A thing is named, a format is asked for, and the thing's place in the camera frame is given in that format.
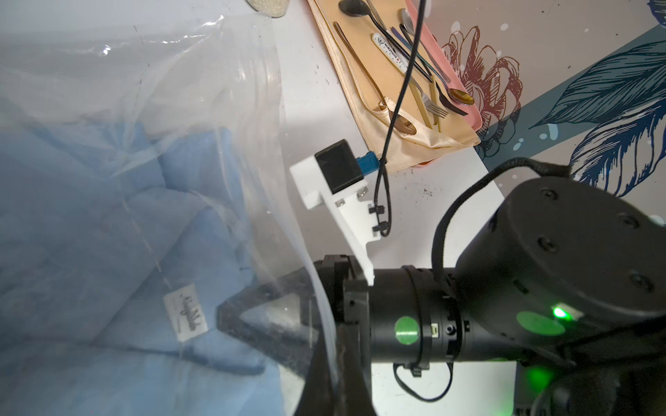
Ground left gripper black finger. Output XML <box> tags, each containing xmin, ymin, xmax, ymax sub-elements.
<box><xmin>335</xmin><ymin>325</ymin><xmax>376</xmax><ymax>416</ymax></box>

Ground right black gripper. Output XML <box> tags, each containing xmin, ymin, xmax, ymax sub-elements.
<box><xmin>215</xmin><ymin>255</ymin><xmax>463</xmax><ymax>416</ymax></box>

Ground clear plastic vacuum bag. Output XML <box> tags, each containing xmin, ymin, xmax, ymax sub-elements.
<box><xmin>1</xmin><ymin>1</ymin><xmax>331</xmax><ymax>415</ymax></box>

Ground blue cloth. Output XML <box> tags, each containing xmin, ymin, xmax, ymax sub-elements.
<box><xmin>1</xmin><ymin>123</ymin><xmax>284</xmax><ymax>415</ymax></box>

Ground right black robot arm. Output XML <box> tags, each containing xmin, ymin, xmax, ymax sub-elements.
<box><xmin>216</xmin><ymin>158</ymin><xmax>665</xmax><ymax>415</ymax></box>

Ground gold spoon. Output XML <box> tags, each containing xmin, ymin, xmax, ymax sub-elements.
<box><xmin>333</xmin><ymin>22</ymin><xmax>417</xmax><ymax>135</ymax></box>

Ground beige cloth napkin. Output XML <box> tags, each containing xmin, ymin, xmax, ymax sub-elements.
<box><xmin>309</xmin><ymin>1</ymin><xmax>481</xmax><ymax>173</ymax></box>

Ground dark dinner knife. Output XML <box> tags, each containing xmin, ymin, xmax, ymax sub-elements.
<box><xmin>391</xmin><ymin>27</ymin><xmax>468</xmax><ymax>116</ymax></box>

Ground iridescent spoon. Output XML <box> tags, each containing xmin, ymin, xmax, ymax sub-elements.
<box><xmin>400</xmin><ymin>9</ymin><xmax>475</xmax><ymax>106</ymax></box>

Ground glass shaker black lid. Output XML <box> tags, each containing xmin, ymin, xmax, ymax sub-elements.
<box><xmin>246</xmin><ymin>0</ymin><xmax>291</xmax><ymax>18</ymax></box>

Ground black ladle spoon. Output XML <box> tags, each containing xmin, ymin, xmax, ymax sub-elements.
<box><xmin>338</xmin><ymin>0</ymin><xmax>409</xmax><ymax>58</ymax></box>

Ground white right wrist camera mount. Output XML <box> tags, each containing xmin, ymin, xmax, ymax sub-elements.
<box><xmin>290</xmin><ymin>140</ymin><xmax>381</xmax><ymax>286</ymax></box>

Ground white handled fork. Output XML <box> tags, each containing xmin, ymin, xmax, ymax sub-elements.
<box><xmin>370</xmin><ymin>32</ymin><xmax>449</xmax><ymax>120</ymax></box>

